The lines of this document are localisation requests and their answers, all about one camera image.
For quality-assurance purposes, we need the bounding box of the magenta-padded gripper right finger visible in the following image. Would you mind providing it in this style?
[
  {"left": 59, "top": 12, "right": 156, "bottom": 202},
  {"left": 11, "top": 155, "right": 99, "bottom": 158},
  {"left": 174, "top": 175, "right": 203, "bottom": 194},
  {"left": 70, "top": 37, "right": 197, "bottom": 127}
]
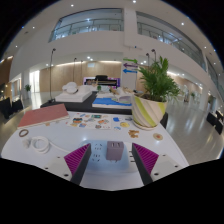
[{"left": 131, "top": 142, "right": 183, "bottom": 186}]

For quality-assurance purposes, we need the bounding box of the colourful sticker sheet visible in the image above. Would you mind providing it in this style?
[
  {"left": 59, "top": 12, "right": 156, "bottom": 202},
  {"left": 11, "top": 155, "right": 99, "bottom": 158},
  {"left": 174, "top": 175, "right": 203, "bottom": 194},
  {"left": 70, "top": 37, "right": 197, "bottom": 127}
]
[{"left": 66, "top": 113, "right": 113, "bottom": 131}]

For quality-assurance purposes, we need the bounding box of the group of black chairs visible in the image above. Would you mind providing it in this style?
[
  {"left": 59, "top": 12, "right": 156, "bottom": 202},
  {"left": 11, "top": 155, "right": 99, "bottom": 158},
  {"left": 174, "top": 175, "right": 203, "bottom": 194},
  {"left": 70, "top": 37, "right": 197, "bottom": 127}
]
[
  {"left": 0, "top": 96, "right": 25, "bottom": 120},
  {"left": 205, "top": 109, "right": 224, "bottom": 135}
]

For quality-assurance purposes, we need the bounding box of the round orange sticker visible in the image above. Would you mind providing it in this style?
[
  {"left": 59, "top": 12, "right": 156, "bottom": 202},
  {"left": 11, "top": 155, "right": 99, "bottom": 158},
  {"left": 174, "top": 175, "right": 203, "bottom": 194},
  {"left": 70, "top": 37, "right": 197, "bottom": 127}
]
[{"left": 152, "top": 132, "right": 164, "bottom": 142}]

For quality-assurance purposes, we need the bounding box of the coiled white cable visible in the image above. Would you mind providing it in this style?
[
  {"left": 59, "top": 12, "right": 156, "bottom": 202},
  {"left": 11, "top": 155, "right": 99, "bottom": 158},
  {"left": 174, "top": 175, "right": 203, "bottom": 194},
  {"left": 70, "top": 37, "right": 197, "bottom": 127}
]
[{"left": 22, "top": 135, "right": 71, "bottom": 155}]

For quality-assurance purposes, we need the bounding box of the arrow direction sign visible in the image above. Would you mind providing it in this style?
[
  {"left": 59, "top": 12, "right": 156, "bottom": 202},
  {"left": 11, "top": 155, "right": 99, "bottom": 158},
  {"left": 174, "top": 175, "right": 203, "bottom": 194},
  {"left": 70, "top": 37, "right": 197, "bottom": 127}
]
[{"left": 122, "top": 57, "right": 139, "bottom": 75}]

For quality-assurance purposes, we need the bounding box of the far potted plant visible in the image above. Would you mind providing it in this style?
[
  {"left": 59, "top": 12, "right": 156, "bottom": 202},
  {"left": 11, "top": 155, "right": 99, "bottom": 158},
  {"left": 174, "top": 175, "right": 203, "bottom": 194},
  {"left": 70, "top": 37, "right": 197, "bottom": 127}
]
[{"left": 23, "top": 83, "right": 32, "bottom": 100}]

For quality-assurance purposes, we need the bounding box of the grey-purple charger block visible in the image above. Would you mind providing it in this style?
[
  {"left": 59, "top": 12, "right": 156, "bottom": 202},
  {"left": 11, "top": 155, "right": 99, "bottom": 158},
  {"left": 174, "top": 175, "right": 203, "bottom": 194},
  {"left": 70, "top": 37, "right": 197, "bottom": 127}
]
[{"left": 106, "top": 140, "right": 125, "bottom": 162}]

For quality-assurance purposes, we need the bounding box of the brown ring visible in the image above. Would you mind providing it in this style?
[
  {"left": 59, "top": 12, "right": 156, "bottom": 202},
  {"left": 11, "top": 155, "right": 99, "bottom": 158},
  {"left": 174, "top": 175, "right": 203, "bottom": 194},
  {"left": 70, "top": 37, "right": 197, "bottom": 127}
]
[{"left": 18, "top": 128, "right": 30, "bottom": 138}]

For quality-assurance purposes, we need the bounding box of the tall black lamp stand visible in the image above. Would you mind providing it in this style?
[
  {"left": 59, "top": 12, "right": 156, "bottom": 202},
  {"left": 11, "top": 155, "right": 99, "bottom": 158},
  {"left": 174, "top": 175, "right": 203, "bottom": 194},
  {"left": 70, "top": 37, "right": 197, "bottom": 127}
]
[{"left": 47, "top": 48, "right": 57, "bottom": 104}]

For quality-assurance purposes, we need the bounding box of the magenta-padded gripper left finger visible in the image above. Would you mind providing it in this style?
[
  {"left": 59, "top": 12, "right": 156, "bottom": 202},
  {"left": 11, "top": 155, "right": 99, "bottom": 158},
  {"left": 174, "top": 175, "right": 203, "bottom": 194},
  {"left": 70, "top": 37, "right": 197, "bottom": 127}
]
[{"left": 41, "top": 143, "right": 92, "bottom": 186}]

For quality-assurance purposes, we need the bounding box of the orange figure sticker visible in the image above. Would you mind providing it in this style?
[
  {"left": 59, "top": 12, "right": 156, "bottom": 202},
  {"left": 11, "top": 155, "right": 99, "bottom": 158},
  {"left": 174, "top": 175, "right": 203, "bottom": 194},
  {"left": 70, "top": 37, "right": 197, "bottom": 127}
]
[{"left": 128, "top": 129, "right": 140, "bottom": 139}]

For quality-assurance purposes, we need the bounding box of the potted plant in striped pot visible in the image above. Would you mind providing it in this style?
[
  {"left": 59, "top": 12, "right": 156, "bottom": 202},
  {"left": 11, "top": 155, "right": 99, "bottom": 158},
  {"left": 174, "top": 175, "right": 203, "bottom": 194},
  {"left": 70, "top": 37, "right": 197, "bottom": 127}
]
[{"left": 130, "top": 55, "right": 181, "bottom": 131}]

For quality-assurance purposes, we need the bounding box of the blue model board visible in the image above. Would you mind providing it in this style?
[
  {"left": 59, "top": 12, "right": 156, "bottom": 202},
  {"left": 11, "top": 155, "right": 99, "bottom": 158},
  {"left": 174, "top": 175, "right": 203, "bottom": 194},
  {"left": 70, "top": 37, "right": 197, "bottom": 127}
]
[{"left": 91, "top": 96, "right": 133, "bottom": 110}]

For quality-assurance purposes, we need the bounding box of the purple-framed display screen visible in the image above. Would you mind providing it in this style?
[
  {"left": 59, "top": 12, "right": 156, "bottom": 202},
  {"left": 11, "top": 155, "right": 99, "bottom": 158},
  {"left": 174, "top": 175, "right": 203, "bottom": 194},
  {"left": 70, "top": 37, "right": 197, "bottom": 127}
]
[{"left": 83, "top": 74, "right": 121, "bottom": 89}]

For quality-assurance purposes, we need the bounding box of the red notebook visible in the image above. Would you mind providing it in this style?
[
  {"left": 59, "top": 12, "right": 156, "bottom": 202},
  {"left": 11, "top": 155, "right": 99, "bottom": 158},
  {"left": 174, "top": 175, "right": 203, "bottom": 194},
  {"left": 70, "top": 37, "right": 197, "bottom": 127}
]
[{"left": 17, "top": 103, "right": 70, "bottom": 130}]

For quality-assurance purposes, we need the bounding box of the white architectural model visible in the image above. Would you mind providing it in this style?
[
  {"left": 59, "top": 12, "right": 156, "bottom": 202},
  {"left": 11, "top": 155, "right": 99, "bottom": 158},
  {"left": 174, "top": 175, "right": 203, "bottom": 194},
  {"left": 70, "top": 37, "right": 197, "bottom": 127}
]
[{"left": 54, "top": 81, "right": 94, "bottom": 104}]

